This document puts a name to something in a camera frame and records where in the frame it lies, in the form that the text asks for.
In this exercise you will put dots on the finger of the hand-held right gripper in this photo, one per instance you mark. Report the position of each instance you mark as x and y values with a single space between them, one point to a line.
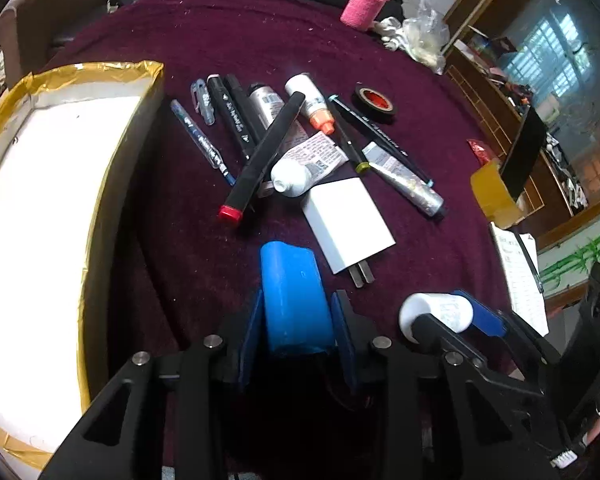
480 312
430 330

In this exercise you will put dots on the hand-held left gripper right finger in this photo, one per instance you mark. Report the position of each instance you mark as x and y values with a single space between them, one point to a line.
342 345

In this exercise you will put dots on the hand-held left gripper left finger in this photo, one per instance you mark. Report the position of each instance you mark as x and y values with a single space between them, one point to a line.
250 345

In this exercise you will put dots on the small white plastic bottle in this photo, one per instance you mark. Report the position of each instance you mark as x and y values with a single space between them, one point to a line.
445 310

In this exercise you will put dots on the blue battery pack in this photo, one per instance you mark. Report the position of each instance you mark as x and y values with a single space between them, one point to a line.
295 300

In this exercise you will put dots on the white charger plug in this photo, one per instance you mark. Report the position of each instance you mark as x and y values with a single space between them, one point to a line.
345 225

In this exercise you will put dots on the long silver printed tube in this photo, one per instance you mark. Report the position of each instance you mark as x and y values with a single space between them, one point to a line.
405 185

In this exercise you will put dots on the white ointment tube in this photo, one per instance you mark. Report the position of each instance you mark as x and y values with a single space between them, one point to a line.
300 170

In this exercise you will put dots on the black pen with blue end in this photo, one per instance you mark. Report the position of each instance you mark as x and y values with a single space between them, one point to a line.
385 142

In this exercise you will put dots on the black marker with red cap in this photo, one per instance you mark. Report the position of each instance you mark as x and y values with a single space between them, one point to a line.
270 150

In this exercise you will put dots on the black pen with olive end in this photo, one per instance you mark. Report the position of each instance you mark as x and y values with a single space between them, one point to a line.
349 137

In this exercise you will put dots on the black marker with white print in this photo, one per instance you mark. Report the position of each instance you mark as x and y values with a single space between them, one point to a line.
230 115

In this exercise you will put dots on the plain black marker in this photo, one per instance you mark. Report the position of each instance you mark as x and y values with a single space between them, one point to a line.
245 105

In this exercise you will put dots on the short silver tube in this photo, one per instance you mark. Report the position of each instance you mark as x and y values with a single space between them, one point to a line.
266 104

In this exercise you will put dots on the clear pen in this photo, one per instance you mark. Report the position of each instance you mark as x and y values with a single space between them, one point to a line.
202 102

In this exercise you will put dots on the cardboard box with yellow tape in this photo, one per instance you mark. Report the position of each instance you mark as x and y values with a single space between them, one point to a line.
40 210

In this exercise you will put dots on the white bottle with orange cap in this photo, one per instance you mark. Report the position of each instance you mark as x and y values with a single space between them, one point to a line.
305 95

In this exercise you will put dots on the person's right hand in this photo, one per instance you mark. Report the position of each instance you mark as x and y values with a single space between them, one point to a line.
595 432

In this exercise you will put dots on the white notebook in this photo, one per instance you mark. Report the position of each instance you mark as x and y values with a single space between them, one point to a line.
517 285

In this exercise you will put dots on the dark pen on notebook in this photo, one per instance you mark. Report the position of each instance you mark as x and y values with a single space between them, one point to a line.
532 265

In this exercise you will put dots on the green bamboo print panel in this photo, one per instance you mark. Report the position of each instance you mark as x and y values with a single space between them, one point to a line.
580 255

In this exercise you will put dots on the yellow tape roll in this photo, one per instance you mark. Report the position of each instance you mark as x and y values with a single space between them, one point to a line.
487 195

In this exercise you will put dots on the red packet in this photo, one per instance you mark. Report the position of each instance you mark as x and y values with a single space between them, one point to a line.
480 150

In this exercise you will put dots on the black phone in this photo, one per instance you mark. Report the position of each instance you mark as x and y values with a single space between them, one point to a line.
525 150

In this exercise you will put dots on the wooden cabinet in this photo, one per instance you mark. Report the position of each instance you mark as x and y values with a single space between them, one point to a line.
485 105

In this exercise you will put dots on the black tape roll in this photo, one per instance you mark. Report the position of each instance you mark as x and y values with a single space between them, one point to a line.
387 113

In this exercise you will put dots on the clear plastic bag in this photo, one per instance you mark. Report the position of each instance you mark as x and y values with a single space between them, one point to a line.
425 35

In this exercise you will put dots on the white cloth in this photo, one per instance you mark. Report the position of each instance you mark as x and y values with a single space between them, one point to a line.
390 30

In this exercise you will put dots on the pink knitted bottle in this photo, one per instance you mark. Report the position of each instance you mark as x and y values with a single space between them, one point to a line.
362 5

